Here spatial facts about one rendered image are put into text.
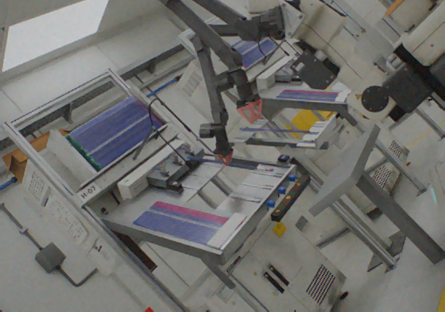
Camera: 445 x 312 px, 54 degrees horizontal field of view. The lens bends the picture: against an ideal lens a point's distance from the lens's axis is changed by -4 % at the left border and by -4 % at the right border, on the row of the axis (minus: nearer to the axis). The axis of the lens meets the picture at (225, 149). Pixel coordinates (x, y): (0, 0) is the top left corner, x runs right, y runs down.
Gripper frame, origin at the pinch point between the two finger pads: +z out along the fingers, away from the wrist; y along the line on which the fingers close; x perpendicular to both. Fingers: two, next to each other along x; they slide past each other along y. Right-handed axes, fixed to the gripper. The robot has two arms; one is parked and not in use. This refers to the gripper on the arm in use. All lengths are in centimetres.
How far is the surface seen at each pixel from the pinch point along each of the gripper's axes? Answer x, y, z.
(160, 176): -32.6, 15.4, 4.0
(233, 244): 26.7, 39.9, 10.4
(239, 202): 14.2, 14.8, 10.1
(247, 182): 9.1, -0.8, 10.2
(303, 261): 31, -6, 60
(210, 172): -15.6, -3.5, 10.3
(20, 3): -207, -49, -82
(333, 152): 13, -96, 46
